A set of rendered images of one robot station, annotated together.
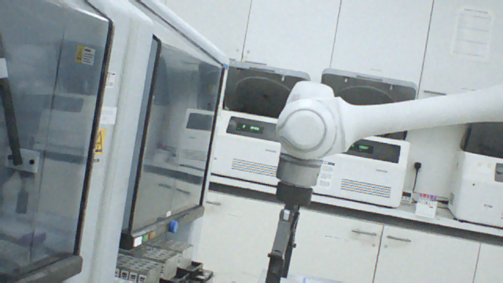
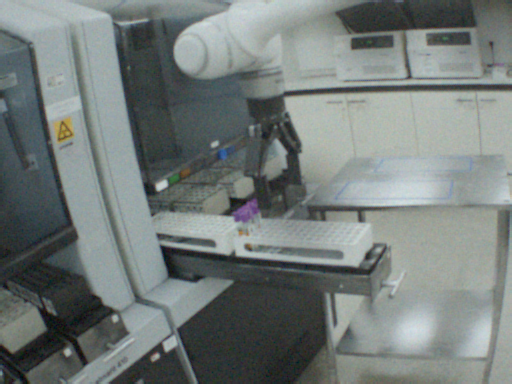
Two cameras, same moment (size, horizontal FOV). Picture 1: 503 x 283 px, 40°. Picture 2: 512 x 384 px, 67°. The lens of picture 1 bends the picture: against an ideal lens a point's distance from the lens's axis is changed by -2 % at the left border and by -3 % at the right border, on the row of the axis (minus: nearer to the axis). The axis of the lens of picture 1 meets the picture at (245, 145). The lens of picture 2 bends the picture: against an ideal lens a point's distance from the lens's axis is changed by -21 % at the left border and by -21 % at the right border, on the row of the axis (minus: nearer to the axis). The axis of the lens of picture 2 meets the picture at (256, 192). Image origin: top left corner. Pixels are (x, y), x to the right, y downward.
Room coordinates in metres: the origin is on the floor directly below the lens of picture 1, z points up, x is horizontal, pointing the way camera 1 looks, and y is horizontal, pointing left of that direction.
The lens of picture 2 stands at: (0.59, -0.47, 1.27)
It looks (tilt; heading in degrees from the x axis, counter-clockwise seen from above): 18 degrees down; 25
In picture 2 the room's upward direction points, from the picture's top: 11 degrees counter-clockwise
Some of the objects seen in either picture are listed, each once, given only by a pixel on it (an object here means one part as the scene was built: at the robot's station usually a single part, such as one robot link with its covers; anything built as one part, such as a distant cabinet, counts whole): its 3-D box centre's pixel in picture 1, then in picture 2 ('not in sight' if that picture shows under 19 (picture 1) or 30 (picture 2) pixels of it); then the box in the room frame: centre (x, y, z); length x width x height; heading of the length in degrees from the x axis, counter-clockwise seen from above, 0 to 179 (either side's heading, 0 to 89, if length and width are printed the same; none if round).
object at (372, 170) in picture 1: (360, 136); (444, 31); (4.02, -0.63, 1.24); 0.62 x 0.56 x 0.69; 170
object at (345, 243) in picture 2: not in sight; (302, 243); (1.47, -0.14, 0.83); 0.30 x 0.10 x 0.06; 80
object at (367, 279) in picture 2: not in sight; (254, 260); (1.49, -0.01, 0.78); 0.73 x 0.14 x 0.09; 79
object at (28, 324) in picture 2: not in sight; (21, 329); (0.99, 0.31, 0.85); 0.12 x 0.02 x 0.06; 170
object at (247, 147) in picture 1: (259, 123); (375, 37); (4.13, -0.06, 1.22); 0.62 x 0.56 x 0.64; 168
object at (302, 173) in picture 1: (298, 170); (262, 83); (1.47, -0.12, 1.18); 0.09 x 0.09 x 0.06
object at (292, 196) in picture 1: (291, 205); (268, 117); (1.47, -0.11, 1.11); 0.08 x 0.07 x 0.09; 170
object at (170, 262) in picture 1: (167, 267); (243, 185); (1.83, 0.15, 0.85); 0.12 x 0.02 x 0.06; 169
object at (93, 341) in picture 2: not in sight; (36, 301); (1.18, 0.51, 0.78); 0.73 x 0.14 x 0.09; 79
